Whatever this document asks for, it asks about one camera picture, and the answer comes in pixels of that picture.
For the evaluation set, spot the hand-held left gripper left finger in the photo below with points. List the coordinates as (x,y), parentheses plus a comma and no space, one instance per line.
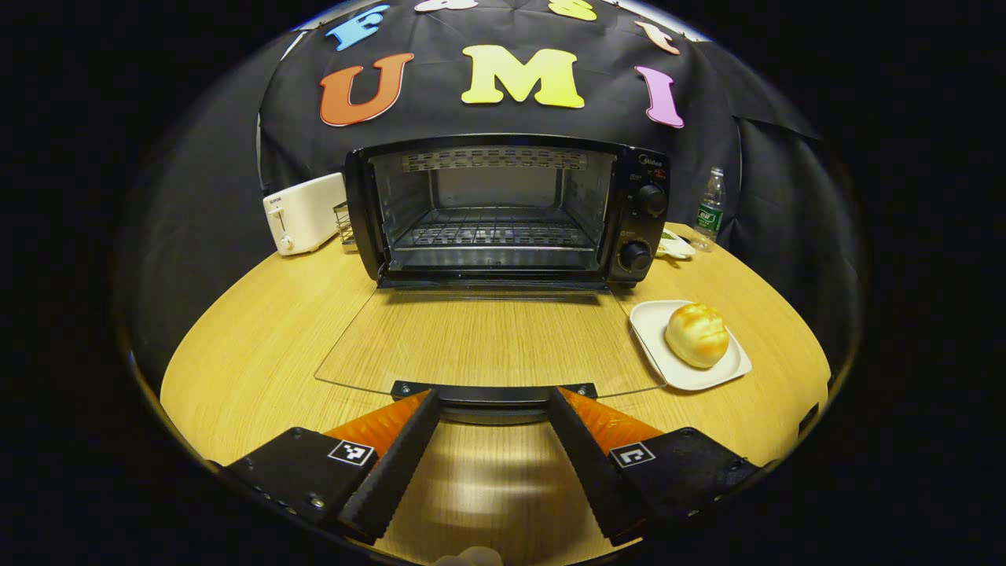
(397,472)

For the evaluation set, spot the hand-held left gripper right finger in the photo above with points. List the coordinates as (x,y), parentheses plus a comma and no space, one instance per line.
(589,464)

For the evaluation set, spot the golden bread bun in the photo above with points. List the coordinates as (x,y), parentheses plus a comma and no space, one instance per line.
(697,336)

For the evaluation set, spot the black electric oven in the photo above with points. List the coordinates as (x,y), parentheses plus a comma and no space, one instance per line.
(637,228)

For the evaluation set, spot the white square plate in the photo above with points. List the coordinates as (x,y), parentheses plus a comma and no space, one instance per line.
(652,330)

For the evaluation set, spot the white divided seasoning dish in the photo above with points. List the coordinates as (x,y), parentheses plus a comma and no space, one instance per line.
(676,248)

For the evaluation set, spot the white toaster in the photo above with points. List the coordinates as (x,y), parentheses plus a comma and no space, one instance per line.
(310,212)

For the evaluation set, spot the clear plastic water bottle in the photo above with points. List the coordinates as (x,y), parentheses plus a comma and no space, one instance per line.
(710,216)

